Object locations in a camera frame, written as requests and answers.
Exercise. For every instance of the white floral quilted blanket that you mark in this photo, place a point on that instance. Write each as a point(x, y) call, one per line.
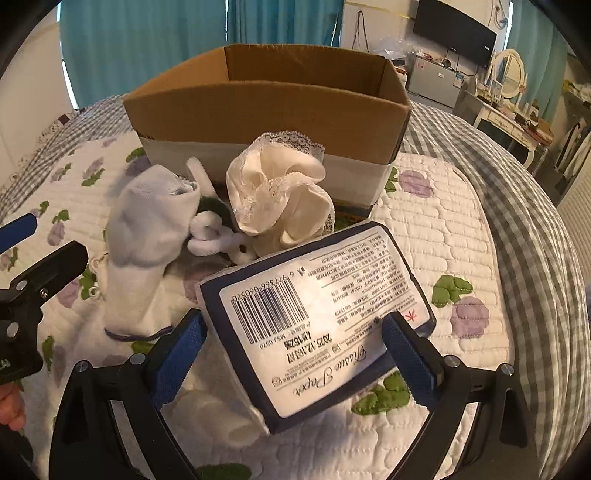
point(436, 220)

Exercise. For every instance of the grey checked bed sheet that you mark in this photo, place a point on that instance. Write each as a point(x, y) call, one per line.
point(542, 284)

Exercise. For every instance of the grey mini fridge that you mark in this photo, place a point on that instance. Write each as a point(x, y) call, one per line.
point(434, 82)

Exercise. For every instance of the navy white tissue pack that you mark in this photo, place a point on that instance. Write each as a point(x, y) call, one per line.
point(302, 328)

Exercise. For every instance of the white dressing table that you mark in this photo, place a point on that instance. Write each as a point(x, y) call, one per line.
point(521, 142)

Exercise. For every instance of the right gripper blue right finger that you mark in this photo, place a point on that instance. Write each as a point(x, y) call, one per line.
point(418, 361)

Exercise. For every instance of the black wall television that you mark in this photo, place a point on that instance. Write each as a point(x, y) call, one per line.
point(455, 30)

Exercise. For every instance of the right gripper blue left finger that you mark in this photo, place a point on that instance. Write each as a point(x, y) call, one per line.
point(170, 359)

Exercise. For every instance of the teal curtain right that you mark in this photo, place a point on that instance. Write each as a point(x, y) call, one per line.
point(543, 51)

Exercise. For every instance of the brown cardboard box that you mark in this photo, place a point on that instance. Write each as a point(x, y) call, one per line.
point(212, 106)

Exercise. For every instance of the teal curtain middle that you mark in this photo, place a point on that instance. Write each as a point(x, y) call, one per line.
point(315, 22)

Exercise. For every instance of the white grey sock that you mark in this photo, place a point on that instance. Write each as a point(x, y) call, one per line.
point(145, 232)

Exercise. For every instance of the white wardrobe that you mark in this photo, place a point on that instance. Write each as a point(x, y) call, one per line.
point(574, 149)

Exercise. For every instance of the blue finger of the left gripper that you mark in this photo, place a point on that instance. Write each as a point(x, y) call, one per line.
point(16, 231)
point(49, 276)

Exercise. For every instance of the person's left hand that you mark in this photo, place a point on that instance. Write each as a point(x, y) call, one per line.
point(12, 410)

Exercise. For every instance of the cream lace scrunchie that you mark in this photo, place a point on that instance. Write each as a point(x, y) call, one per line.
point(275, 193)

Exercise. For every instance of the teal curtain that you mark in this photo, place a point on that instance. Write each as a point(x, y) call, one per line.
point(315, 22)
point(113, 47)
point(543, 51)

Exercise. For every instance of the white oval vanity mirror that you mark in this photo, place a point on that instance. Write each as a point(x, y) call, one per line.
point(507, 69)

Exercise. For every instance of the teal curtain left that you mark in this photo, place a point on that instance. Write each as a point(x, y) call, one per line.
point(113, 47)

